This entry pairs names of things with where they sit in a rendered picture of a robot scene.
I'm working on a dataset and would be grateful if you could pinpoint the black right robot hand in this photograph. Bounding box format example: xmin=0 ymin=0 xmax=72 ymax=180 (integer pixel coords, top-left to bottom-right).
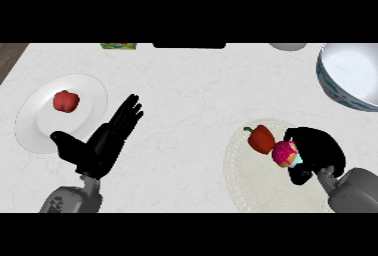
xmin=282 ymin=126 xmax=347 ymax=187

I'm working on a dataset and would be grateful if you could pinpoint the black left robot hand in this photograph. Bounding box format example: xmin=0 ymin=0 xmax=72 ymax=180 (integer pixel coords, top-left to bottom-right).
xmin=48 ymin=93 xmax=146 ymax=181

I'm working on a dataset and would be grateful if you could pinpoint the pink frosted cupcake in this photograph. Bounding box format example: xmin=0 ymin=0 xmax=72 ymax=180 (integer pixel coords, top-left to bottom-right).
xmin=270 ymin=140 xmax=302 ymax=169

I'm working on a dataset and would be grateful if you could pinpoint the cream round placemat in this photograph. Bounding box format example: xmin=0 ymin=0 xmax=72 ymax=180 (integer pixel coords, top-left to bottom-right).
xmin=223 ymin=117 xmax=335 ymax=214

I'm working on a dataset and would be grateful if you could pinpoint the white bowl with blue pattern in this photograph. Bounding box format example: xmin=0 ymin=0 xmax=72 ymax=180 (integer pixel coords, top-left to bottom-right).
xmin=314 ymin=43 xmax=378 ymax=113

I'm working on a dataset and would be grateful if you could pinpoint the red bell pepper with stem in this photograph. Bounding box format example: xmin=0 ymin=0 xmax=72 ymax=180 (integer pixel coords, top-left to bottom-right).
xmin=242 ymin=124 xmax=277 ymax=156

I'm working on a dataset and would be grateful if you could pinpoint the white round plate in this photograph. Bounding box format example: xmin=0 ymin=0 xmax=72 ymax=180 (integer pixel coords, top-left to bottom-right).
xmin=13 ymin=73 xmax=109 ymax=155

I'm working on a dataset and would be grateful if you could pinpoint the small red bell pepper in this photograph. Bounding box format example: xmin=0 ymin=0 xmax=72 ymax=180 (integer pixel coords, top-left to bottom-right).
xmin=51 ymin=89 xmax=81 ymax=114

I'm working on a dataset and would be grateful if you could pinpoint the green and yellow box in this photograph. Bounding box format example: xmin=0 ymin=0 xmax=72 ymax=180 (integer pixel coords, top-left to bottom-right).
xmin=99 ymin=43 xmax=137 ymax=51

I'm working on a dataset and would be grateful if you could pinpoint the grey round object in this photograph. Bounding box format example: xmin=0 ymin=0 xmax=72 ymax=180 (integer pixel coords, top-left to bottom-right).
xmin=267 ymin=43 xmax=308 ymax=52

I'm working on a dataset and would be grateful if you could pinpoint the black flat appliance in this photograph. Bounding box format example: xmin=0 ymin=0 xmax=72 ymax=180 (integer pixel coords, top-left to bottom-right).
xmin=152 ymin=43 xmax=227 ymax=50

